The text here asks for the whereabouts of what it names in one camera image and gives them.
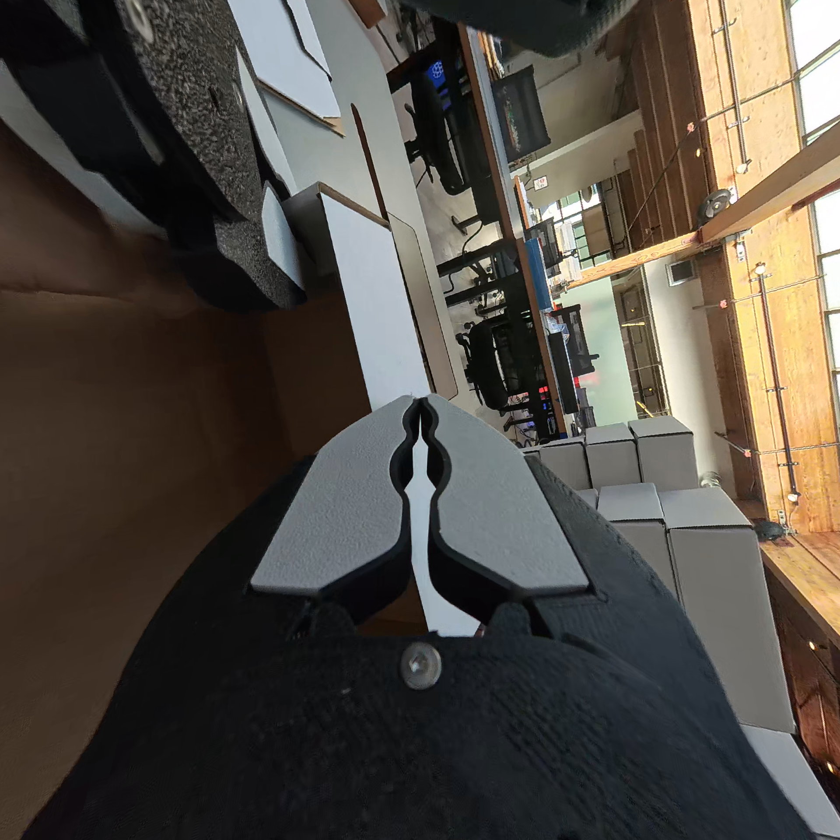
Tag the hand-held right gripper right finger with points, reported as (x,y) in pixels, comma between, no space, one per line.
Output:
(502,525)

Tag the wooden window ledge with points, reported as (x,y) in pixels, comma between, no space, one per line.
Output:
(807,571)

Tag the flat white cardboard sheet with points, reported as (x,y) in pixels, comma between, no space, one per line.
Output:
(282,65)

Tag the black computer monitor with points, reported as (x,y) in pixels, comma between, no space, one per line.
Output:
(522,115)

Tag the wooden ceiling beam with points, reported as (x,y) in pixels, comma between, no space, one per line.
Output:
(754,210)

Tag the stack of white folded boxes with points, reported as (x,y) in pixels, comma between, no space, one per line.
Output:
(715,590)

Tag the round black wall reel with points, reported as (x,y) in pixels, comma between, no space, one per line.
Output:
(715,205)

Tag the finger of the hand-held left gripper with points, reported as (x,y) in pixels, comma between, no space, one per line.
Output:
(262,124)
(281,236)

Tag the white cardboard box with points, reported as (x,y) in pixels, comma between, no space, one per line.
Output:
(164,394)

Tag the skylight window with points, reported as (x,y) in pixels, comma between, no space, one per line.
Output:
(823,262)

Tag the blue-topped table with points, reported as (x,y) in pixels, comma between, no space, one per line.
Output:
(537,275)

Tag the black office chair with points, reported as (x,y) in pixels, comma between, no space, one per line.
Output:
(499,367)
(439,138)

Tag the white wall vent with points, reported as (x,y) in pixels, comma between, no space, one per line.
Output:
(680,272)

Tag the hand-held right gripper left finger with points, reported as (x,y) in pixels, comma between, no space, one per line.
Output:
(334,518)

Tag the long wooden-edged desk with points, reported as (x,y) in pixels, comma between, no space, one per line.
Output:
(482,92)

